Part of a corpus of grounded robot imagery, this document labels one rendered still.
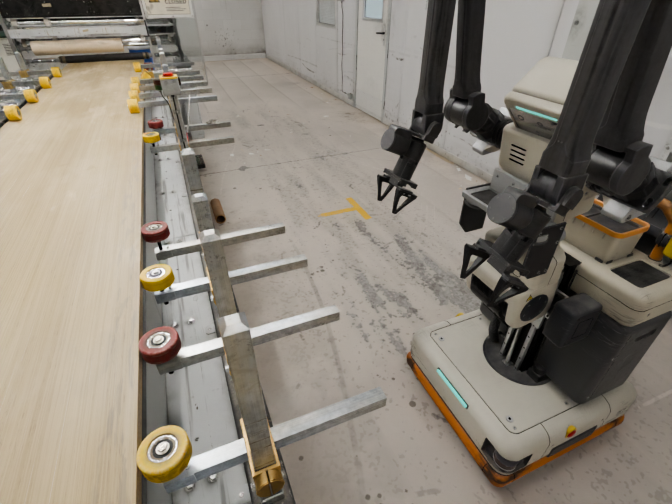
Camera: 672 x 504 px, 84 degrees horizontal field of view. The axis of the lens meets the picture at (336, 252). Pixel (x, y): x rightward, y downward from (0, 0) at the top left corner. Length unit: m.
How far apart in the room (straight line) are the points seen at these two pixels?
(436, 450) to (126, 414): 1.25
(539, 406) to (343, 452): 0.76
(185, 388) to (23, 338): 0.39
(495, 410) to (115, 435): 1.21
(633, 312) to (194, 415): 1.25
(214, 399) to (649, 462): 1.68
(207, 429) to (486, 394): 1.00
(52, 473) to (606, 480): 1.76
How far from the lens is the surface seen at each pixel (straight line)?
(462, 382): 1.60
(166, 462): 0.73
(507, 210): 0.73
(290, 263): 1.14
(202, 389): 1.15
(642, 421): 2.20
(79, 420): 0.85
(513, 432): 1.54
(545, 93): 1.02
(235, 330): 0.49
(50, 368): 0.96
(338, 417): 0.81
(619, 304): 1.39
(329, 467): 1.67
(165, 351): 0.88
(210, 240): 0.70
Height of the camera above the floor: 1.52
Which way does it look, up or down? 35 degrees down
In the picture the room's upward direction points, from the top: straight up
